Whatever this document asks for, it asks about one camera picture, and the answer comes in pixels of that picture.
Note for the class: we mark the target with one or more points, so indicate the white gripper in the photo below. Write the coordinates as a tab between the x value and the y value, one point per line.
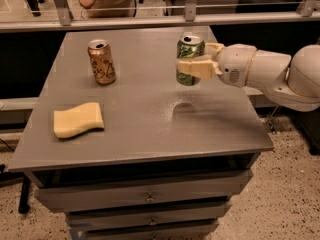
233	65

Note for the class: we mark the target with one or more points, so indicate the green soda can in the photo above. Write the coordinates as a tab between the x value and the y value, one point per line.
190	45

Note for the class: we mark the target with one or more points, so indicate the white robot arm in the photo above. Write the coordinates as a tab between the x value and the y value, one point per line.
289	81

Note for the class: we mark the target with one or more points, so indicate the gold soda can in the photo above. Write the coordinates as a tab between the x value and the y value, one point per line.
101	61

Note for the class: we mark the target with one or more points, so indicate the yellow sponge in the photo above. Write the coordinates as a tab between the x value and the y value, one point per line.
77	120

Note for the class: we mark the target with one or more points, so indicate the person in background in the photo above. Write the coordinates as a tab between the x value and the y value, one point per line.
108	8

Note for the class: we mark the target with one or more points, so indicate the grey drawer cabinet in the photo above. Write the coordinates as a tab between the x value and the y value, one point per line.
154	127

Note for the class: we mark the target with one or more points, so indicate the bottom grey drawer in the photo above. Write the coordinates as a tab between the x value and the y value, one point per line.
201	227

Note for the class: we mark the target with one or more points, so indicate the grey drawer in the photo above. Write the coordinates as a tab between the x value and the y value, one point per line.
143	192
201	227
148	215

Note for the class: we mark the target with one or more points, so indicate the top grey drawer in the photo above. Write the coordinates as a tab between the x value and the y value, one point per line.
143	192

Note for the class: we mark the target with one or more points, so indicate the metal railing with glass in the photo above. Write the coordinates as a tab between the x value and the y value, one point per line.
69	15

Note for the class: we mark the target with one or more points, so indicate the middle grey drawer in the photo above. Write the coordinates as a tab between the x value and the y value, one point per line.
148	215

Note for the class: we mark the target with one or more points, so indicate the black stand leg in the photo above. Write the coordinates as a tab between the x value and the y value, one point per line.
24	207

